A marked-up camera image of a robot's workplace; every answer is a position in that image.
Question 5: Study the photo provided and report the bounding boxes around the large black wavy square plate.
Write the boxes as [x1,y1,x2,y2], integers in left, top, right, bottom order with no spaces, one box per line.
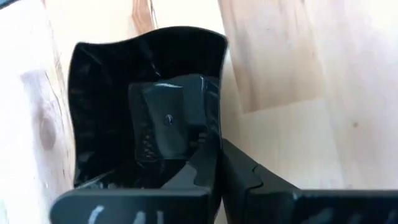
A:
[67,26,229,191]

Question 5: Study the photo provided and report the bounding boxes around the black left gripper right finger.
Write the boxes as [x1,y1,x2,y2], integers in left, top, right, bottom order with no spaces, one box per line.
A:
[221,138,398,224]

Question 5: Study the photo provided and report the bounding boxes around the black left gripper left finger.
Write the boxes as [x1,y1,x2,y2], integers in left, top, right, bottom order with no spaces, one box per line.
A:
[49,138,223,224]

